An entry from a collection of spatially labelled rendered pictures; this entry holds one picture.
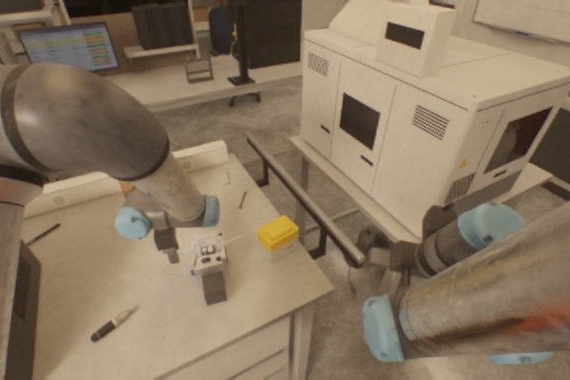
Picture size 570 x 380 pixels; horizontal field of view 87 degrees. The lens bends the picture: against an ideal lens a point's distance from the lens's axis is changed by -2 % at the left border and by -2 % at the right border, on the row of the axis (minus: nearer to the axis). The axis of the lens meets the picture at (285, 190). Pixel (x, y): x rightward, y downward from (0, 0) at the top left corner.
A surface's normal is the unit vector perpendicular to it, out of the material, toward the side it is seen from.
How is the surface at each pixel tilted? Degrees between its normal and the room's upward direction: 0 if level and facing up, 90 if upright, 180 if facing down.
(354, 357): 0
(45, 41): 86
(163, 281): 0
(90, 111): 60
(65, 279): 0
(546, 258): 87
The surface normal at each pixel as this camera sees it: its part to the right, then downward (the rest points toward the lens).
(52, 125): 0.41, 0.33
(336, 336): 0.00, -0.77
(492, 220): 0.05, -0.44
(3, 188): 0.69, 0.60
